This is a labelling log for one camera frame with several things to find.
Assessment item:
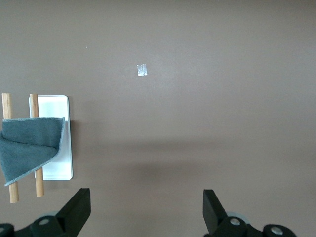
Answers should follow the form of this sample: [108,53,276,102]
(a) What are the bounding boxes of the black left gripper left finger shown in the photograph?
[0,188,91,237]

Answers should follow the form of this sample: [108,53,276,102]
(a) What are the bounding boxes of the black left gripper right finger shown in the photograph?
[202,189,296,237]

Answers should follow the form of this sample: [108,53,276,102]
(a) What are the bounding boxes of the grey and pink microfibre cloth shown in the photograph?
[0,117,66,187]

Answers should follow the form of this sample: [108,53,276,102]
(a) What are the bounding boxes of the wooden rack rod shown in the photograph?
[1,93,20,204]
[29,93,45,198]

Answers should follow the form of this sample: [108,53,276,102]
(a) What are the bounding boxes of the small clear tape piece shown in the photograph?
[137,63,148,77]

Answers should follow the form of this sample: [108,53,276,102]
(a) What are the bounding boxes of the white rack base plate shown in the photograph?
[29,95,74,181]

